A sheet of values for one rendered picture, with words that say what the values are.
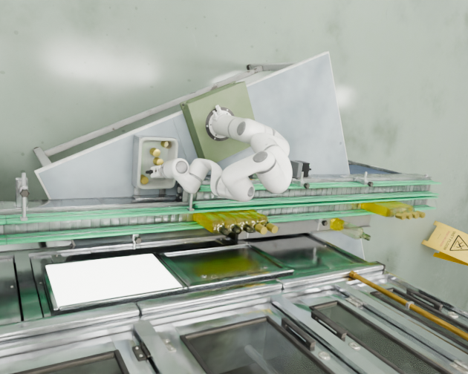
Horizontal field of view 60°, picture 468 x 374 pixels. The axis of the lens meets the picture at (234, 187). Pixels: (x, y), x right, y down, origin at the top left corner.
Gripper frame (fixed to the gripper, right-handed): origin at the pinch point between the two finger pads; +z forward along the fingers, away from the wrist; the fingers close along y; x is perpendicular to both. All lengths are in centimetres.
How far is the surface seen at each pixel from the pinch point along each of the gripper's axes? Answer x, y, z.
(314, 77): 48, 89, -6
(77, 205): -12.4, -34.4, -4.0
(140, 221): -20.8, -9.2, -2.2
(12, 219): -16, -57, -11
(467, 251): -85, 345, 70
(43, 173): 1.3, -45.3, 4.5
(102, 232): -23.4, -26.6, -8.4
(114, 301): -43, -31, -42
